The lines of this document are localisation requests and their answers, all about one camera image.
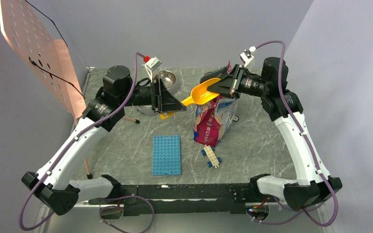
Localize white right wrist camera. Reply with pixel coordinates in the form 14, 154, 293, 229
240, 46, 257, 69

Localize blue studded building baseplate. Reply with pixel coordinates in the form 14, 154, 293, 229
152, 135, 181, 176

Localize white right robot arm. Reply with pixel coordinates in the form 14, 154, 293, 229
200, 57, 342, 211

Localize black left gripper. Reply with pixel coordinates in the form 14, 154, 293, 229
119, 78, 187, 113

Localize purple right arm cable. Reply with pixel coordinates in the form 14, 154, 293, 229
249, 40, 339, 227

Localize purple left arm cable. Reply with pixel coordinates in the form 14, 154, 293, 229
18, 52, 155, 233

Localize far steel bowl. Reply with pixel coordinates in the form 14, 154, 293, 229
155, 70, 180, 93

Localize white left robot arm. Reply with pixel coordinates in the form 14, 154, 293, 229
22, 66, 187, 216

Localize pink pet food bag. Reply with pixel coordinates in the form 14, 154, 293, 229
192, 61, 238, 146

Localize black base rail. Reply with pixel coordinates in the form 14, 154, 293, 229
87, 183, 280, 216

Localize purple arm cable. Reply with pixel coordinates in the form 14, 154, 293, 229
18, 52, 155, 233
249, 40, 339, 227

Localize beige toy car blue wheels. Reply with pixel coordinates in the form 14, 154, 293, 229
201, 145, 222, 168

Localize pink perforated stand board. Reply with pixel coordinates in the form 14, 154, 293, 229
0, 0, 86, 119

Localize yellow plastic scoop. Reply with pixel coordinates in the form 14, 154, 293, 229
159, 78, 220, 119

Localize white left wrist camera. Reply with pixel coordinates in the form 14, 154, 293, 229
143, 55, 162, 83

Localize aluminium frame rail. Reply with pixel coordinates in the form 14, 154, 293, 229
22, 57, 342, 215

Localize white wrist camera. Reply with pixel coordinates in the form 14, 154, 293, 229
143, 55, 162, 83
240, 46, 257, 69

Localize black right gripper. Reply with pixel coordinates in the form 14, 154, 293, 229
207, 64, 271, 100

